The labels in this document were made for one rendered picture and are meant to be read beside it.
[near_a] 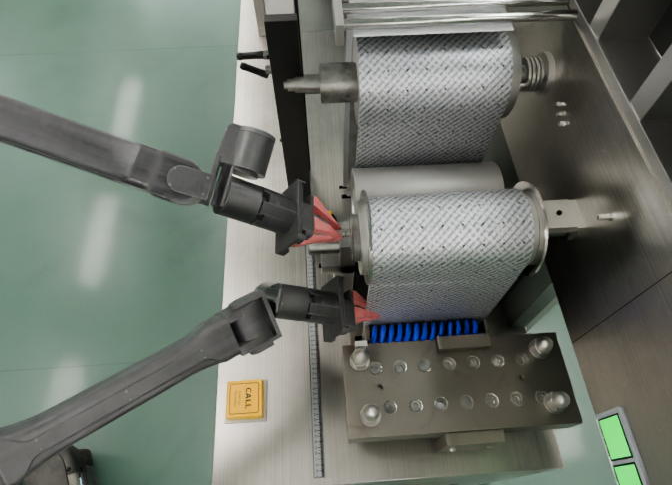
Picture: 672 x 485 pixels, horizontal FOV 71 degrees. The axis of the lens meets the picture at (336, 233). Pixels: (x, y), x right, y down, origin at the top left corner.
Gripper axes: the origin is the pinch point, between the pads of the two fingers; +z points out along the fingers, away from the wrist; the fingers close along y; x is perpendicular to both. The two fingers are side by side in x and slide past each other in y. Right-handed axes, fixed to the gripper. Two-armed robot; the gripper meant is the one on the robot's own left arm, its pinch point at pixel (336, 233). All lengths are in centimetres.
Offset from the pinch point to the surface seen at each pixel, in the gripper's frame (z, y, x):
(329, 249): 2.6, -0.2, -5.3
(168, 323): 19, -32, -140
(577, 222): 26.0, 2.5, 25.2
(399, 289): 10.9, 7.9, 1.8
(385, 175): 7.6, -11.5, 4.9
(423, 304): 19.3, 7.8, -1.0
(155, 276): 12, -54, -145
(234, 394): 2.2, 17.4, -37.6
